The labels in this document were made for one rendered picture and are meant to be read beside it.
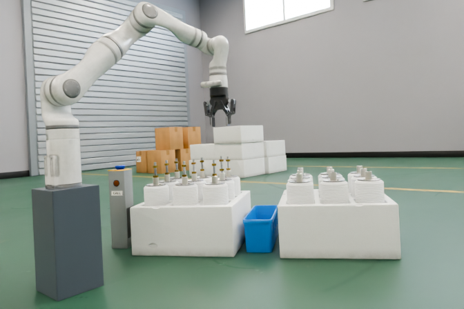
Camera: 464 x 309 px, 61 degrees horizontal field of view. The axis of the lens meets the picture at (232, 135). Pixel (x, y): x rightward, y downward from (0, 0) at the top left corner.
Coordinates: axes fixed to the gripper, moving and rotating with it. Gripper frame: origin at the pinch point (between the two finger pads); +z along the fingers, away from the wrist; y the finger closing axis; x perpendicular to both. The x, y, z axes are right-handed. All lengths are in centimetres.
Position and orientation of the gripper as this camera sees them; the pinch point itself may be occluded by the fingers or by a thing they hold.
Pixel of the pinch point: (220, 123)
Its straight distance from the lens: 157.9
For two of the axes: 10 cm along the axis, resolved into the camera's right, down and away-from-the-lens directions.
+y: -9.0, 0.5, 4.4
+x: -4.4, 0.2, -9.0
